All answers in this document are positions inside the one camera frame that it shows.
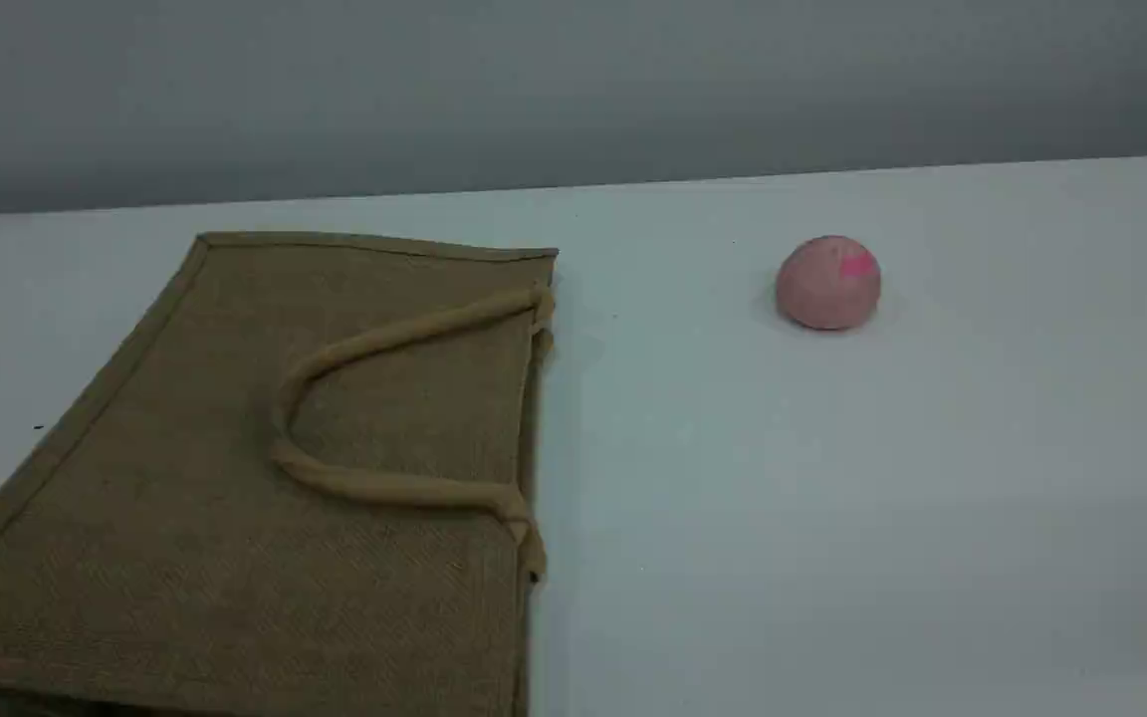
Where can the brown jute tote bag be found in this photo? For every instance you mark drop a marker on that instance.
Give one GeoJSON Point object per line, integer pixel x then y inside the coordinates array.
{"type": "Point", "coordinates": [185, 498]}

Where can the pink peach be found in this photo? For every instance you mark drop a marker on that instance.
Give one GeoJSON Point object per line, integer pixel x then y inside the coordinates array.
{"type": "Point", "coordinates": [827, 284]}

